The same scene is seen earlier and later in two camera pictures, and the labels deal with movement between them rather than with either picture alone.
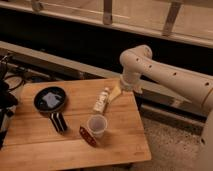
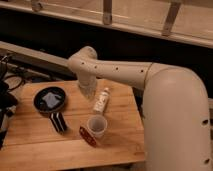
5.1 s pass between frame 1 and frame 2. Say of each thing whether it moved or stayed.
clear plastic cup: stayed
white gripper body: moved
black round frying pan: stayed
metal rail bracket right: stayed
